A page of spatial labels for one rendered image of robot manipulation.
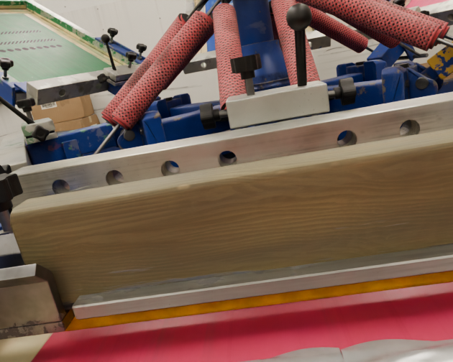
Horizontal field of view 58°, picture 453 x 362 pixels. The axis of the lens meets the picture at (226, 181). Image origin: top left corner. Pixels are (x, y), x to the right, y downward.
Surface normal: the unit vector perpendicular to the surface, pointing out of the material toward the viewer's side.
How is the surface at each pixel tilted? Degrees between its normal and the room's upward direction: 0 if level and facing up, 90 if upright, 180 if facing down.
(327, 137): 90
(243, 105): 90
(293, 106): 90
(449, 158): 90
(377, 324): 0
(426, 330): 0
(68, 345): 0
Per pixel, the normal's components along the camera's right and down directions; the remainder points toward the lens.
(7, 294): -0.05, 0.29
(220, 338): -0.18, -0.94
